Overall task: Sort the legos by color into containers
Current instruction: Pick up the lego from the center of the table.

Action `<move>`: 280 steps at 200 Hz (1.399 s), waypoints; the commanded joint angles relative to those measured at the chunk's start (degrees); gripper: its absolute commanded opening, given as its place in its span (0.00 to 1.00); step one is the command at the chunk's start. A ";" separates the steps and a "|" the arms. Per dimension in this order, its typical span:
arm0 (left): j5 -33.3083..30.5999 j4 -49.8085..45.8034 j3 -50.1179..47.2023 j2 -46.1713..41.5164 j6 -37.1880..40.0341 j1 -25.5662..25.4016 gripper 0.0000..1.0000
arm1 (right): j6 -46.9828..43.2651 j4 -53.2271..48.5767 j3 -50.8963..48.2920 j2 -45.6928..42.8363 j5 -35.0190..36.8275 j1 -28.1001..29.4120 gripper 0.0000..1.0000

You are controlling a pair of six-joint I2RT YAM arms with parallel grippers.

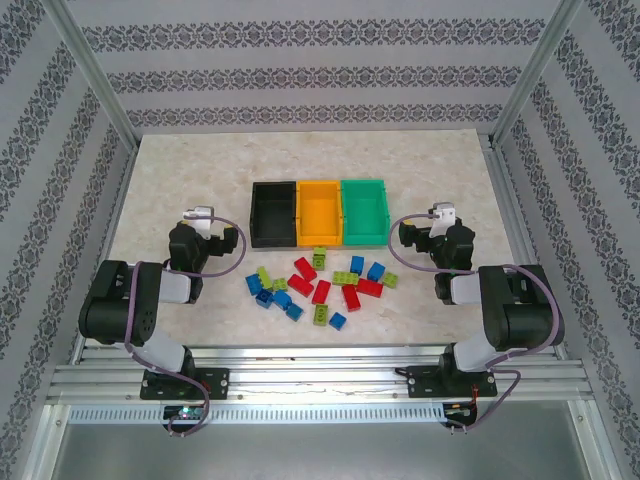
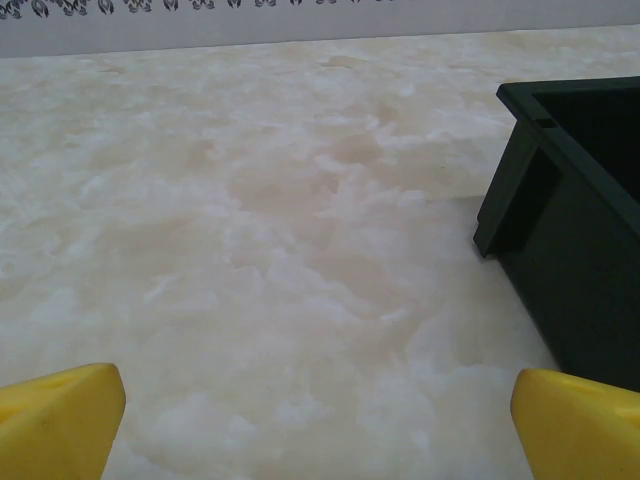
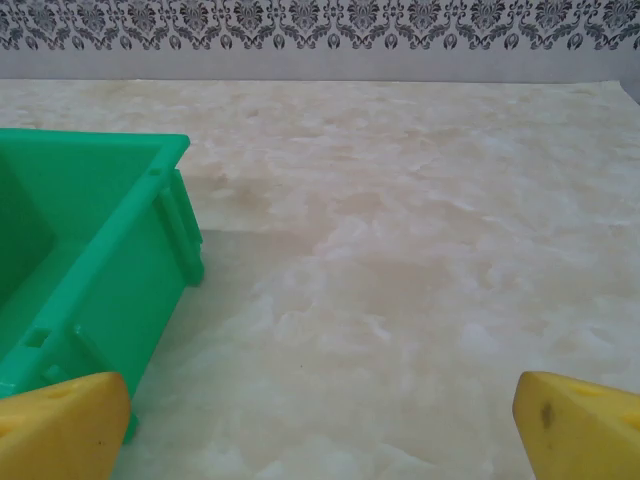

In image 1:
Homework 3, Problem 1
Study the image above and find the black plastic bin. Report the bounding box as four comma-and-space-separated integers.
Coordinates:
248, 180, 300, 250

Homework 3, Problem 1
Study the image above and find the green plastic bin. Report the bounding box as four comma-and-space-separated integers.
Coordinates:
340, 178, 389, 247

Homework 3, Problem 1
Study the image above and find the yellow plastic bin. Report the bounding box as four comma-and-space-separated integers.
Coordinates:
295, 179, 345, 249

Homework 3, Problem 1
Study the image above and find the grey metal base panel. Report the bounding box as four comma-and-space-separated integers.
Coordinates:
49, 423, 594, 480

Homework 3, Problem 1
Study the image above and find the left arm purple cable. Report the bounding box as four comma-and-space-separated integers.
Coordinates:
123, 214, 247, 437

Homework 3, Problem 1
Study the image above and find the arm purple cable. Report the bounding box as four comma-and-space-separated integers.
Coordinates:
123, 214, 247, 437
388, 213, 566, 432

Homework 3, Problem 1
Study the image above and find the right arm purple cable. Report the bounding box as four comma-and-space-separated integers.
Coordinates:
388, 213, 566, 432

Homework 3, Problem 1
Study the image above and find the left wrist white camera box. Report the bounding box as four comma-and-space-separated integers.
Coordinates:
181, 205, 216, 236

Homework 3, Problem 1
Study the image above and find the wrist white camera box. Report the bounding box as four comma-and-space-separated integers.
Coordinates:
181, 205, 216, 236
432, 202, 457, 236

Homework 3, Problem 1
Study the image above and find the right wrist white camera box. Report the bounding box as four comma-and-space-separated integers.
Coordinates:
432, 202, 457, 236

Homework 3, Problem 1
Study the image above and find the aluminium side rail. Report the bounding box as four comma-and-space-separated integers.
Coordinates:
72, 144, 142, 351
485, 144, 569, 351

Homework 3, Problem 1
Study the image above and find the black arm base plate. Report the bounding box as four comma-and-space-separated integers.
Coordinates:
407, 364, 499, 399
141, 367, 230, 401

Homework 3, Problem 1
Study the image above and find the aluminium mounting rail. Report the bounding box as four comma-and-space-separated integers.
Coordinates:
48, 343, 595, 402

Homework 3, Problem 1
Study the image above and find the slotted grey cable duct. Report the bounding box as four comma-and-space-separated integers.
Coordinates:
67, 403, 447, 424

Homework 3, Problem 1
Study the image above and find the aluminium frame post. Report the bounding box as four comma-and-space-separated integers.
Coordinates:
42, 0, 140, 149
489, 0, 599, 149

